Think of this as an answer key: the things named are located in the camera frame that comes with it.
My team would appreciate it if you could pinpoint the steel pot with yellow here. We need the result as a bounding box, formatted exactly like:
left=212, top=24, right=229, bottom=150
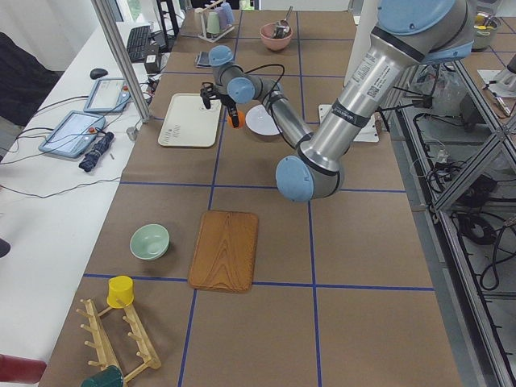
left=472, top=11, right=501, bottom=52

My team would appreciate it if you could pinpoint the blue cup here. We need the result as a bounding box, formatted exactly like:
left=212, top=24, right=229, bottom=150
left=220, top=2, right=235, bottom=25

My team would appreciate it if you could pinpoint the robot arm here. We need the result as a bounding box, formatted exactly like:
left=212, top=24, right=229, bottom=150
left=200, top=0, right=476, bottom=202

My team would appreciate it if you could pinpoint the red cylinder object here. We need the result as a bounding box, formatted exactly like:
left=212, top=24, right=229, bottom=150
left=0, top=354, right=47, bottom=385

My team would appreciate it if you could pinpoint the purple cup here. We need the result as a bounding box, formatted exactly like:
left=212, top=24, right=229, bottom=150
left=214, top=6, right=227, bottom=29

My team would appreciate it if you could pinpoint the white round plate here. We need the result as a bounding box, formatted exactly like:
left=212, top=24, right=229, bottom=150
left=245, top=105, right=281, bottom=136

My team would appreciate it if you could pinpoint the grey folded cloth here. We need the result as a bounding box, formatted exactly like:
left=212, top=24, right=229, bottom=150
left=195, top=52, right=210, bottom=69

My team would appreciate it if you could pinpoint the cream bear tray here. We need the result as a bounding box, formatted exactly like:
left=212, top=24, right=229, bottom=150
left=157, top=93, right=222, bottom=148

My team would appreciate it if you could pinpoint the folded dark blue umbrella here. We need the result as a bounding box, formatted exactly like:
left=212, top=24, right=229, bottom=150
left=79, top=132, right=114, bottom=173

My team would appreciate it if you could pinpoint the light green bowl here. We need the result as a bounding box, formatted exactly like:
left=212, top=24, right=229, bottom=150
left=130, top=223, right=170, bottom=260

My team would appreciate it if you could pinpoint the pink bowl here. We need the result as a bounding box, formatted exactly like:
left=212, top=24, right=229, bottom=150
left=260, top=23, right=293, bottom=52

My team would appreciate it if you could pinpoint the dark green cup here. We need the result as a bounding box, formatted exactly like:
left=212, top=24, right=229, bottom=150
left=81, top=365, right=124, bottom=387

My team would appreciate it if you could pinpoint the white wire cup rack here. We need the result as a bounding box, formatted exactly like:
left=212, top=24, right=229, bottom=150
left=194, top=0, right=235, bottom=43

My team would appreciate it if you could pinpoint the aluminium frame rack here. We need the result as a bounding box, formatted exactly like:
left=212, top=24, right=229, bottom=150
left=386, top=23, right=516, bottom=387

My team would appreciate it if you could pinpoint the teach pendant tablet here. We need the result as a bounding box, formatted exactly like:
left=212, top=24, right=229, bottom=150
left=38, top=110, right=106, bottom=159
left=83, top=78, right=131, bottom=114

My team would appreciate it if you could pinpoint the metal scoop in bowl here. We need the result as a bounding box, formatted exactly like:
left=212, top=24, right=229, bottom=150
left=272, top=6, right=293, bottom=40

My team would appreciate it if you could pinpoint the far teach pendant tablet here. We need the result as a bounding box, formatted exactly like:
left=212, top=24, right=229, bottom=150
left=83, top=78, right=131, bottom=114

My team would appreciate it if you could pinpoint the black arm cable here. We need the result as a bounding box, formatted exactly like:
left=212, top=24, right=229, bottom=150
left=241, top=64, right=315, bottom=142

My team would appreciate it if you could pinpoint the small black box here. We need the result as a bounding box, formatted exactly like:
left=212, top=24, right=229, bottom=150
left=144, top=53, right=161, bottom=74

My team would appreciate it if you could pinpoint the wooden peg rack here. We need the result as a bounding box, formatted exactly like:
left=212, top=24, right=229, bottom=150
left=76, top=298, right=162, bottom=386

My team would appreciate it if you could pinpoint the near teach pendant tablet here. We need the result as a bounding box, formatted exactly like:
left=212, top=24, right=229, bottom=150
left=38, top=110, right=106, bottom=159

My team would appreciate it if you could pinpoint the orange fruit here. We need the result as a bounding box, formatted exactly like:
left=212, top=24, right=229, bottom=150
left=227, top=110, right=245, bottom=128

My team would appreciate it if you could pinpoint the aluminium frame post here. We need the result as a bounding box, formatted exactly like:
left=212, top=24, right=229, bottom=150
left=91, top=0, right=151, bottom=123

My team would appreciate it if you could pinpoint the black keyboard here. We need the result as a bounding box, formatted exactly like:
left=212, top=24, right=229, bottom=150
left=126, top=25, right=151, bottom=63

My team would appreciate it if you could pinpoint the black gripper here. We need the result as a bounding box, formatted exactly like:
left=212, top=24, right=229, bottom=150
left=200, top=82, right=239, bottom=128

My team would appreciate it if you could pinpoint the black computer mouse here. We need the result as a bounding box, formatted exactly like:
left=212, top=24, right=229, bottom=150
left=89, top=68, right=108, bottom=80

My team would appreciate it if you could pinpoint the wooden cutting board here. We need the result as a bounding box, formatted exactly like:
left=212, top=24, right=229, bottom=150
left=188, top=210, right=259, bottom=293

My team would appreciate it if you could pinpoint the yellow cup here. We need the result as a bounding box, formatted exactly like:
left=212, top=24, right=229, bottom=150
left=106, top=275, right=135, bottom=309

